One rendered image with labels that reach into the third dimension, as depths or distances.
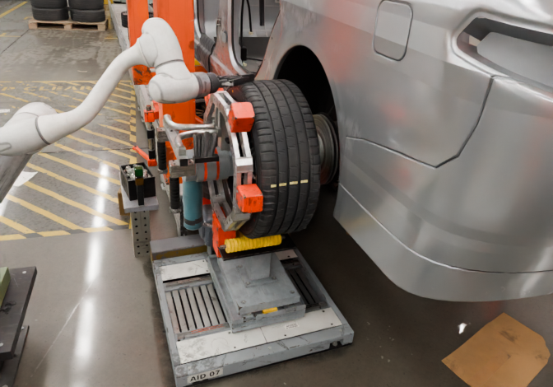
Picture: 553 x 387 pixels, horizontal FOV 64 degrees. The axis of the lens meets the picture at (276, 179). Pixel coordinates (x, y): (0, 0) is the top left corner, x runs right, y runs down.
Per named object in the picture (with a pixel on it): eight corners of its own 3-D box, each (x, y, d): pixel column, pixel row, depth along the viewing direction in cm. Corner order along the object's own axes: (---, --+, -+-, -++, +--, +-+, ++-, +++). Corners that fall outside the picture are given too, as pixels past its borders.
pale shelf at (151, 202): (159, 209, 230) (158, 204, 229) (124, 213, 224) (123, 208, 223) (149, 173, 265) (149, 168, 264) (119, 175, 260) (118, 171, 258)
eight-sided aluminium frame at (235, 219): (249, 252, 176) (256, 122, 152) (233, 254, 174) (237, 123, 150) (216, 188, 221) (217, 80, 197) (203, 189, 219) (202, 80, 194)
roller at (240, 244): (286, 245, 198) (287, 235, 196) (221, 256, 188) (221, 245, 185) (281, 239, 203) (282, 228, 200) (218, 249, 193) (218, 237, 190)
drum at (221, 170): (237, 184, 184) (238, 152, 178) (185, 189, 177) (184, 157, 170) (228, 169, 196) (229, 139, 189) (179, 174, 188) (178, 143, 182)
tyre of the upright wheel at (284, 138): (260, 84, 220) (267, 213, 231) (213, 86, 212) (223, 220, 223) (319, 72, 159) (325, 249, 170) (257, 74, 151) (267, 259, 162)
